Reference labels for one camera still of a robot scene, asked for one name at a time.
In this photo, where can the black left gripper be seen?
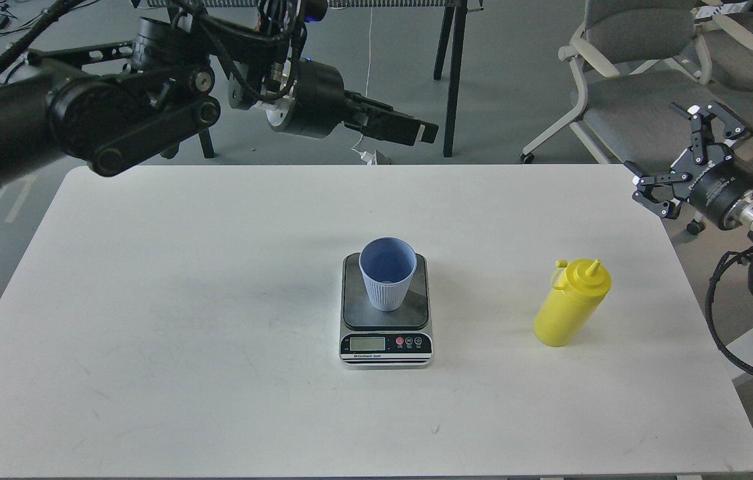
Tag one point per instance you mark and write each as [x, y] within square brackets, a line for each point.
[319, 103]

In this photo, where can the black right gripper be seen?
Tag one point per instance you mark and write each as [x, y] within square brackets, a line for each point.
[708, 175]

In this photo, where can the blue ribbed plastic cup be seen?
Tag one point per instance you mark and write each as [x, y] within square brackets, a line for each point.
[387, 265]

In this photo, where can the yellow squeeze bottle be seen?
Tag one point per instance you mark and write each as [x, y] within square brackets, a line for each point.
[578, 287]

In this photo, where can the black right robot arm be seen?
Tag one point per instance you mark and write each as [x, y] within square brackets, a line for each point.
[744, 257]

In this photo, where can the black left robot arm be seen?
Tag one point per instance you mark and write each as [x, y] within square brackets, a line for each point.
[114, 106]

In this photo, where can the digital kitchen scale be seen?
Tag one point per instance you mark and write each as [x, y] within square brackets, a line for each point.
[372, 339]

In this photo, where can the white power adapter on floor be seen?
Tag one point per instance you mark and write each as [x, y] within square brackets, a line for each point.
[374, 158]

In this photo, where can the black legged background table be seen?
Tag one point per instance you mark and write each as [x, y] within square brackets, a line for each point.
[386, 54]

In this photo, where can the grey office chair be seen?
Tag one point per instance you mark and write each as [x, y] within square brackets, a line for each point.
[625, 116]
[724, 46]

